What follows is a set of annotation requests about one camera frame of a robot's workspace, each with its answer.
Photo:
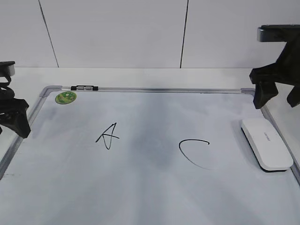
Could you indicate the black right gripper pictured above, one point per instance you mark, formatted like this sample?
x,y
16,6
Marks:
x,y
285,70

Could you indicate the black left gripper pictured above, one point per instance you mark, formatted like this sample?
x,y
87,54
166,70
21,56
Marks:
x,y
12,114

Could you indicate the white whiteboard eraser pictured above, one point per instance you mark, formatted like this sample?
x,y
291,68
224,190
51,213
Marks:
x,y
268,147

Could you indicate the round green magnet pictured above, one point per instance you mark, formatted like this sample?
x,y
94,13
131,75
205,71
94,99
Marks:
x,y
65,98

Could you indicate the black and silver board clip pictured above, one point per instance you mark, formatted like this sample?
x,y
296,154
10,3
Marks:
x,y
85,87

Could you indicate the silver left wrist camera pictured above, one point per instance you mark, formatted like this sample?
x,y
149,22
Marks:
x,y
7,68

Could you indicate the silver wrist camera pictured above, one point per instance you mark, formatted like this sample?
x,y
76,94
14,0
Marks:
x,y
278,33
7,68

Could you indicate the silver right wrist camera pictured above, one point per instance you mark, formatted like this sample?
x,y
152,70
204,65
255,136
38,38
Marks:
x,y
278,33

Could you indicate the white whiteboard with grey frame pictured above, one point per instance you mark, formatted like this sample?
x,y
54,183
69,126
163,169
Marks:
x,y
143,157

